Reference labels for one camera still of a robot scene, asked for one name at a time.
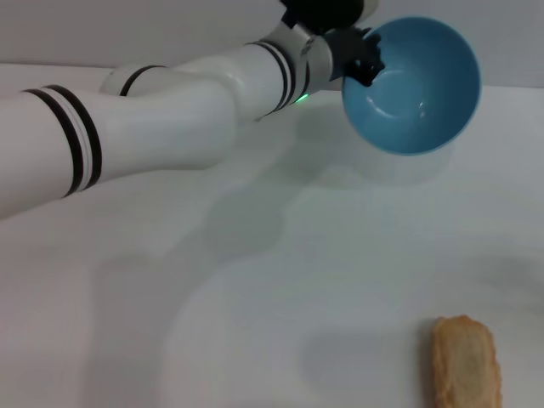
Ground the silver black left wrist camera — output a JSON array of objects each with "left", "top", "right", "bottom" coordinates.
[{"left": 278, "top": 0, "right": 379, "bottom": 34}]

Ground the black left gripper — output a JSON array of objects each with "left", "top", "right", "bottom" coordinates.
[{"left": 321, "top": 25, "right": 387, "bottom": 88}]

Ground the blue bowl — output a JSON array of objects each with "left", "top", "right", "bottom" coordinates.
[{"left": 342, "top": 15, "right": 483, "bottom": 157}]

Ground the ridged orange bread loaf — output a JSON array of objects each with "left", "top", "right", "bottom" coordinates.
[{"left": 431, "top": 314, "right": 503, "bottom": 408}]

